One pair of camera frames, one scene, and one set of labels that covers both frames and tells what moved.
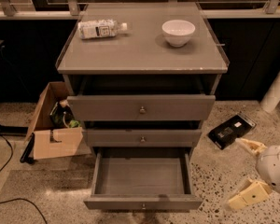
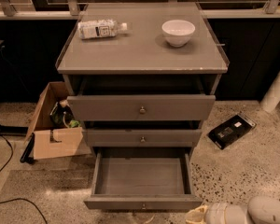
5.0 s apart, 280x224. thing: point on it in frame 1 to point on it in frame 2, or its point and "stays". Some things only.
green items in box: x=63 y=116 stays
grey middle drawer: x=139 y=138 stays
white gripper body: x=274 y=168 to x=215 y=215
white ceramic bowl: x=177 y=32 stays
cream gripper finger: x=256 y=147 to x=196 y=216
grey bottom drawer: x=142 y=178 stays
